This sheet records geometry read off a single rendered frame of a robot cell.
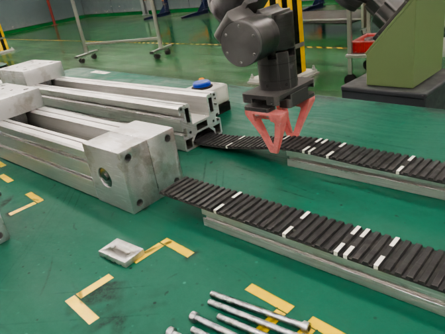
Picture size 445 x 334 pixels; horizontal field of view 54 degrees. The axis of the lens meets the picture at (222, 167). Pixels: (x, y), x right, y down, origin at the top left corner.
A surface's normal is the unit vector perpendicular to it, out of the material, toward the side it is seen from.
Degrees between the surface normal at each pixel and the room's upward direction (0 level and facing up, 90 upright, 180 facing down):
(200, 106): 90
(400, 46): 90
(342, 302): 0
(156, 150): 90
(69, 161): 90
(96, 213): 0
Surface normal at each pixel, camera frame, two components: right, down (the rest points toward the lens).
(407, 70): -0.69, 0.39
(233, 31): -0.52, 0.42
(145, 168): 0.74, 0.18
